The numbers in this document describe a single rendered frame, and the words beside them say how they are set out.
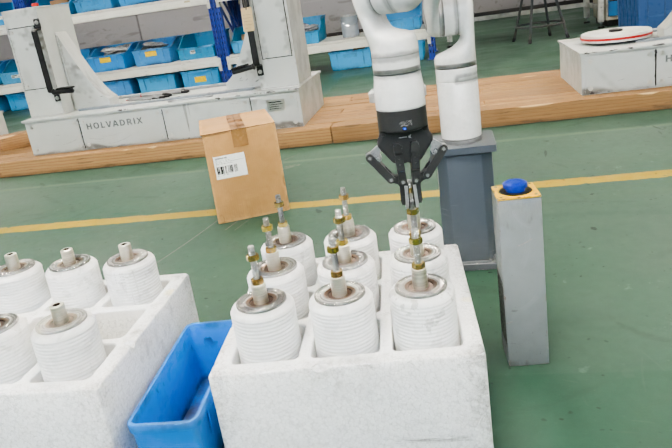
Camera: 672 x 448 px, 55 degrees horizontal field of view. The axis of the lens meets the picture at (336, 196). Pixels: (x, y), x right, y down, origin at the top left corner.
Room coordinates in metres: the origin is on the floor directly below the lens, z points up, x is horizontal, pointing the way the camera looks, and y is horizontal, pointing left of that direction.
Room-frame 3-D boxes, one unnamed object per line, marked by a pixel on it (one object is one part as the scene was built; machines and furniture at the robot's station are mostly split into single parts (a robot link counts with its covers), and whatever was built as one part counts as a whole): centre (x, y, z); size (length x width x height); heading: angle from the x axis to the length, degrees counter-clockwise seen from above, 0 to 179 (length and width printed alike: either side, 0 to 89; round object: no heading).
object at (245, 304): (0.88, 0.13, 0.25); 0.08 x 0.08 x 0.01
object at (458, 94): (1.46, -0.31, 0.39); 0.09 x 0.09 x 0.17; 78
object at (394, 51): (0.97, -0.11, 0.62); 0.09 x 0.07 x 0.15; 56
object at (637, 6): (5.07, -2.62, 0.19); 0.50 x 0.41 x 0.37; 173
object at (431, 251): (0.96, -0.12, 0.25); 0.08 x 0.08 x 0.01
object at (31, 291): (1.18, 0.64, 0.16); 0.10 x 0.10 x 0.18
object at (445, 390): (0.98, 0.00, 0.09); 0.39 x 0.39 x 0.18; 83
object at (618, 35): (2.98, -1.37, 0.29); 0.30 x 0.30 x 0.06
